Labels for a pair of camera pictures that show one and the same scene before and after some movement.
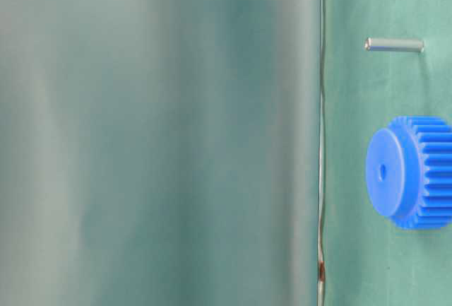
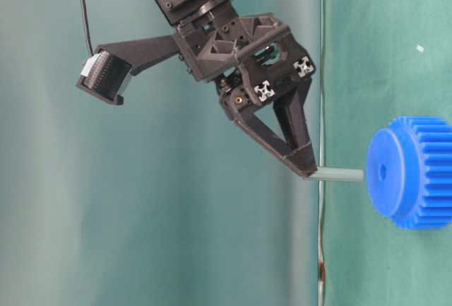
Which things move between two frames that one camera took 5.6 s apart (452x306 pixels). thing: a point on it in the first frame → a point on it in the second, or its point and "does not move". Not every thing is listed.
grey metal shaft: x=393 y=44 → x=327 y=174
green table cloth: x=366 y=259 does not move
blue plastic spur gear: x=409 y=172 does not move
